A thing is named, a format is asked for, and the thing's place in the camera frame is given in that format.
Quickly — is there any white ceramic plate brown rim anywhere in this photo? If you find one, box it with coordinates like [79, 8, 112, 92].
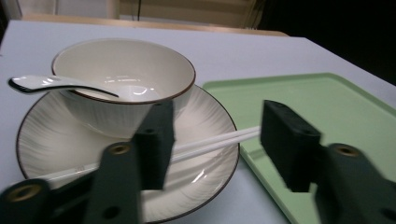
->
[16, 84, 241, 224]

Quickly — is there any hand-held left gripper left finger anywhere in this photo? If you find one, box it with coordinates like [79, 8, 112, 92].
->
[133, 100, 176, 191]

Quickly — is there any white ceramic bowl brown rim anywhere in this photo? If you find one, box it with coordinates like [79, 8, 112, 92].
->
[50, 37, 197, 140]

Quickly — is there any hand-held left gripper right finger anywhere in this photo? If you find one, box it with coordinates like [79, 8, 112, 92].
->
[260, 99, 322, 193]

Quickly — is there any light green plastic tray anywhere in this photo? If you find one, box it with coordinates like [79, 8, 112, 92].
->
[202, 72, 396, 224]

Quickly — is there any white ceramic spoon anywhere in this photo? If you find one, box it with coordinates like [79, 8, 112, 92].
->
[7, 75, 162, 103]

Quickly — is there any white chopstick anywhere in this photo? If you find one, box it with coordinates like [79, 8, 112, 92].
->
[39, 131, 262, 183]
[173, 125, 262, 154]

